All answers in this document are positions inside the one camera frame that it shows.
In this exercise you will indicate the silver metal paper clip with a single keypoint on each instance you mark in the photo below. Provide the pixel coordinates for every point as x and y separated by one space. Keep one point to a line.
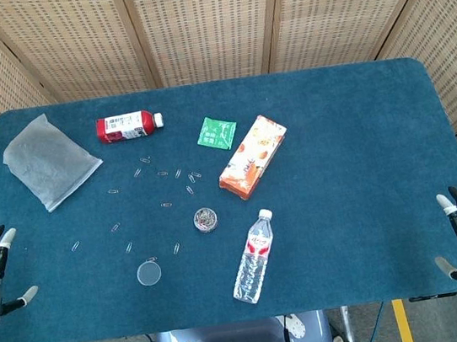
114 191
129 247
145 159
76 246
167 204
137 172
196 174
163 173
115 227
152 259
176 248
191 178
190 190
178 173

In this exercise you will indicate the translucent plastic bag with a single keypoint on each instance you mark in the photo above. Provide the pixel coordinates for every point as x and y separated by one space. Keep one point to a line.
48 162

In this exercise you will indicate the blue felt table cloth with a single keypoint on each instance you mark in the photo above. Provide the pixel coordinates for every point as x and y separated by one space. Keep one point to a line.
344 206

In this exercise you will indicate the clear round plastic lid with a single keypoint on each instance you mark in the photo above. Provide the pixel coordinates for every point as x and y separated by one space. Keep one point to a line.
149 273

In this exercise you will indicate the white perforated plastic part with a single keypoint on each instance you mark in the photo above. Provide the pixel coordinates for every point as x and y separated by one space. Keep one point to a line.
296 326

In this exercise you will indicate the red juice bottle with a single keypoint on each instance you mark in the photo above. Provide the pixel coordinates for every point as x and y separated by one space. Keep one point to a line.
124 127

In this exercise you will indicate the clear jar of paperclips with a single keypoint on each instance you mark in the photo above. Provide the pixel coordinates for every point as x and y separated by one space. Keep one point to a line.
206 220

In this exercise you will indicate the clear water bottle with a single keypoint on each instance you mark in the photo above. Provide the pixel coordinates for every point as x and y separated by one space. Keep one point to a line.
254 261

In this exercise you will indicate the orange biscuit box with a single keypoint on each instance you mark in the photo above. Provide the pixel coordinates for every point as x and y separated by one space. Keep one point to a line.
252 157

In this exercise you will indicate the green sachet packet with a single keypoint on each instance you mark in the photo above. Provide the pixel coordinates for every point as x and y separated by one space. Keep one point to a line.
217 133

